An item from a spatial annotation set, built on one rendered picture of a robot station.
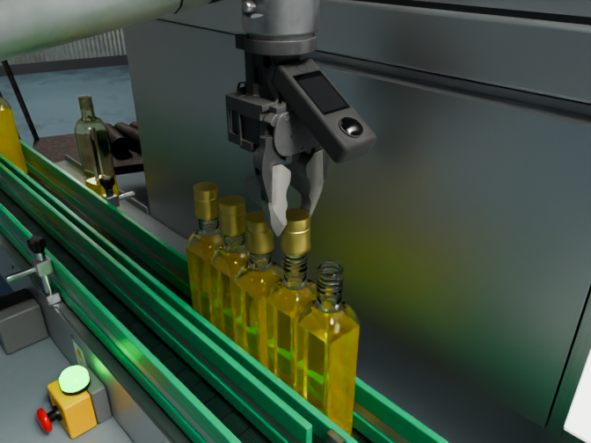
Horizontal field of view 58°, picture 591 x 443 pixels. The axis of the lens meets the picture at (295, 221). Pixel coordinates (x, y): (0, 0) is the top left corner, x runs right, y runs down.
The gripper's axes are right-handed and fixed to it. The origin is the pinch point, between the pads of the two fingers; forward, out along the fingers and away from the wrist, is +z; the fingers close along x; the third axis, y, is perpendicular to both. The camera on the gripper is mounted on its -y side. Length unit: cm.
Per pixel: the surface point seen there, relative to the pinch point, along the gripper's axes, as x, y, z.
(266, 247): 1.0, 4.3, 4.9
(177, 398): 14.1, 7.0, 23.2
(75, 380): 19.8, 29.3, 32.4
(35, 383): 23, 45, 43
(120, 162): -82, 234, 84
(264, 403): 6.6, -1.4, 23.0
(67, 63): -210, 638, 109
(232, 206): 1.2, 10.4, 1.4
